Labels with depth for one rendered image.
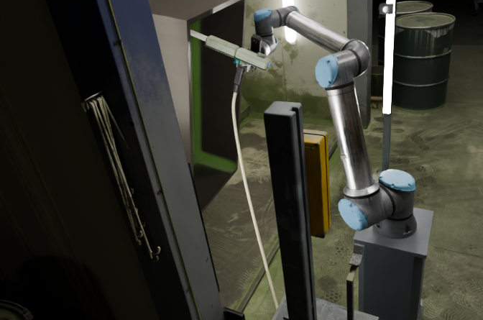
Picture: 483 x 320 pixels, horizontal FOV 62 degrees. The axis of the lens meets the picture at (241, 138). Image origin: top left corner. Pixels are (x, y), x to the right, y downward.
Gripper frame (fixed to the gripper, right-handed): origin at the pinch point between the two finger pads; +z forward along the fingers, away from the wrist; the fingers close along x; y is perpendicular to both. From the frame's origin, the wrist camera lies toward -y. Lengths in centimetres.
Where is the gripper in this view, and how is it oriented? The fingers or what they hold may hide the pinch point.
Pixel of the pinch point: (241, 61)
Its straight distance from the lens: 180.8
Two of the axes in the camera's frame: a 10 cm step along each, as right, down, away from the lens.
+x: -8.8, -4.2, 2.2
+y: -2.2, 7.8, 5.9
